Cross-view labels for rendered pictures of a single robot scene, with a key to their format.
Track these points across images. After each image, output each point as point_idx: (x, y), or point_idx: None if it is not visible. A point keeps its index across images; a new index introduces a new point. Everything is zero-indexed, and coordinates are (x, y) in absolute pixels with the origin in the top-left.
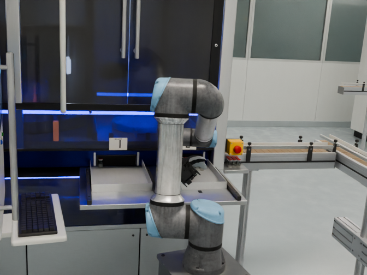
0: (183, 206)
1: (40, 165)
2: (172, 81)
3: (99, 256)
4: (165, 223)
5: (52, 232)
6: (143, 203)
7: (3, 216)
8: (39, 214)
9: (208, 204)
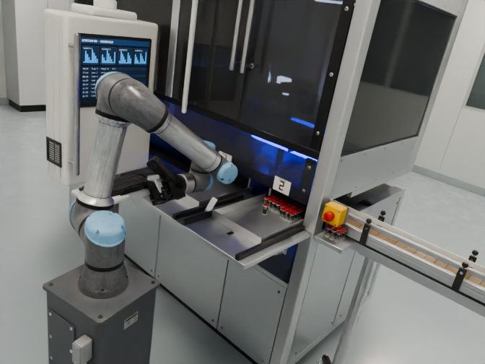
0: (94, 211)
1: (185, 157)
2: (111, 75)
3: (198, 258)
4: (73, 217)
5: None
6: (163, 211)
7: None
8: (115, 184)
9: (107, 221)
